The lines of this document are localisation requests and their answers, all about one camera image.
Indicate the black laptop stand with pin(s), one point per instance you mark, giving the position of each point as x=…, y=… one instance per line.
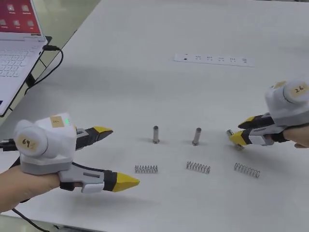
x=36, y=70

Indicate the metal coil spring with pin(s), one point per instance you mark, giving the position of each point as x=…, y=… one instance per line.
x=198, y=167
x=246, y=170
x=146, y=169

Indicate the white power strip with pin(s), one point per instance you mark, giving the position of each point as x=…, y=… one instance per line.
x=213, y=59

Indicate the metal pin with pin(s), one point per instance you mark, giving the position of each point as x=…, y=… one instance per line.
x=196, y=136
x=230, y=132
x=156, y=134

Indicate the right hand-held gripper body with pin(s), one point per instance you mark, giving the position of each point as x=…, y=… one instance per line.
x=288, y=104

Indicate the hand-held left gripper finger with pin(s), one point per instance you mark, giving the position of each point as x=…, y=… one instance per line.
x=101, y=178
x=93, y=135

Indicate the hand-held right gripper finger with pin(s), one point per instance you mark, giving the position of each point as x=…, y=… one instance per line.
x=257, y=122
x=253, y=138

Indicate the person's left hand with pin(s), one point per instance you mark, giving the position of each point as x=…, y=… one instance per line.
x=23, y=188

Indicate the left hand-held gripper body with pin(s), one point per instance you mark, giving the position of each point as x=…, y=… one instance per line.
x=51, y=142

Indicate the white laptop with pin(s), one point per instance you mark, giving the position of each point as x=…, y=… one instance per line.
x=17, y=48

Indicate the person's right hand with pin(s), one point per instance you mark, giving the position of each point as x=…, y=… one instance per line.
x=299, y=135

